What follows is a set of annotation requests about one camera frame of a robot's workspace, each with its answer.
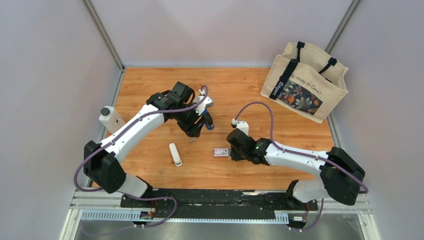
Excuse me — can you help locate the aluminium frame rail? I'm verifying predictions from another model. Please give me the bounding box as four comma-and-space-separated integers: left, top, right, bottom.
70, 188, 373, 225

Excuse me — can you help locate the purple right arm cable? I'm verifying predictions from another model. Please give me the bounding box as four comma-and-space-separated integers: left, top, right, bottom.
233, 101, 369, 232

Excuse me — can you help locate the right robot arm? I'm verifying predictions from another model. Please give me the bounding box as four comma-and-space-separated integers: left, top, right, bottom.
226, 128, 366, 210

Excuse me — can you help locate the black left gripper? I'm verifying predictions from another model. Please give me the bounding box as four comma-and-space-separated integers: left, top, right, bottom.
175, 101, 209, 139

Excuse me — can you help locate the canvas floral tote bag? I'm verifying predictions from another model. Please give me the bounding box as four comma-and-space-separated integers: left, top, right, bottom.
260, 41, 348, 124

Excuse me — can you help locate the blue stapler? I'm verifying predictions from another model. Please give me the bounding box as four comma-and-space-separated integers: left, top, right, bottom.
202, 109, 215, 130

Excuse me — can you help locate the white red staple box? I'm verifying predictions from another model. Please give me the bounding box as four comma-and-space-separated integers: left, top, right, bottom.
213, 148, 231, 157

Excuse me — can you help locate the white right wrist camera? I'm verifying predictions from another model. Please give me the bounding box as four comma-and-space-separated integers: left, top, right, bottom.
231, 118, 249, 135

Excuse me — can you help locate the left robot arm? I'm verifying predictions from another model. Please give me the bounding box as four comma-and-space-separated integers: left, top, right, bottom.
74, 81, 213, 208

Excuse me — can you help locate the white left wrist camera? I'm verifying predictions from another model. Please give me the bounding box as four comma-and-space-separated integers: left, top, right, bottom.
193, 88, 214, 116

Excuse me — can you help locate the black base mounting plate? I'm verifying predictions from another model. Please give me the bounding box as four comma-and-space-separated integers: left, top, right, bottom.
120, 188, 319, 220

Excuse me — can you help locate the white bottle black cap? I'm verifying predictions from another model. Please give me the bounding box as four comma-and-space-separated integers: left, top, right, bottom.
98, 106, 126, 134

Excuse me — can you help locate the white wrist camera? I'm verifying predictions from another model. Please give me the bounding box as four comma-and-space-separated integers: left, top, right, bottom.
231, 118, 249, 135
193, 88, 214, 116

